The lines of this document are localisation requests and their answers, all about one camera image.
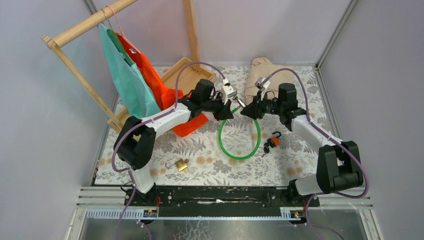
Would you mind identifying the wooden clothes rack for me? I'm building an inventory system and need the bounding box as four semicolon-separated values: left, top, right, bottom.
41;0;217;135

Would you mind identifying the orange garment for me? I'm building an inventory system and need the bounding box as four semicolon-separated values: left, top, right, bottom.
117;33;209;137

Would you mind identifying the pink hanger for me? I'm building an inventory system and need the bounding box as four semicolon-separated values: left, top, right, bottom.
103;4;142;56

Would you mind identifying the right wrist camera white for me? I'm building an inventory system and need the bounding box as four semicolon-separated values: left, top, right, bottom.
254;77;271;100

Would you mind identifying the green cable lock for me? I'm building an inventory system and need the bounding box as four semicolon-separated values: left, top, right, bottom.
217;96;262;161

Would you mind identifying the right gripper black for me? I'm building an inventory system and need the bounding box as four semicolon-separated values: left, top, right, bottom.
240;90;284;121

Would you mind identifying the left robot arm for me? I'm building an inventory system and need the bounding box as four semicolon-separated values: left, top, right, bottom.
114;79;237;206

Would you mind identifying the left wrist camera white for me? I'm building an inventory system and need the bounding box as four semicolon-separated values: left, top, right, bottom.
220;78;238;104

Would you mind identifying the green hanger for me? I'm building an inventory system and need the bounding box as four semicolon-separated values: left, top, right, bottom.
106;29;134;67

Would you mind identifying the brass padlock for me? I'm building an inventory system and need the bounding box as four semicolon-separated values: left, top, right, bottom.
165;158;189;172

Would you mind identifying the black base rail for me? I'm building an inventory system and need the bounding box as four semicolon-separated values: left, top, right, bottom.
121;185;320;218

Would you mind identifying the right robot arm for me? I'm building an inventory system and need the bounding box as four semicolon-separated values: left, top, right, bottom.
241;83;364;206

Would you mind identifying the floral table mat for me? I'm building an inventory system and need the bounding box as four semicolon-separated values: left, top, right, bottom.
95;65;329;187

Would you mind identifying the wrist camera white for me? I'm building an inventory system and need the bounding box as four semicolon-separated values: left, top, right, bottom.
254;77;271;100
220;78;238;104

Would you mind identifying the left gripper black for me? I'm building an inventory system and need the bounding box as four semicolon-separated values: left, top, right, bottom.
199;91;233;121

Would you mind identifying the folded beige garment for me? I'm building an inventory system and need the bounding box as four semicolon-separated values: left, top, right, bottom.
244;57;296;106

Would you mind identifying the orange black key bunch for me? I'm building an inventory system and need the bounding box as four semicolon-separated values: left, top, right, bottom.
261;131;282;158

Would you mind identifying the teal t-shirt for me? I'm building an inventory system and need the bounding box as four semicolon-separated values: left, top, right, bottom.
98;23;161;118

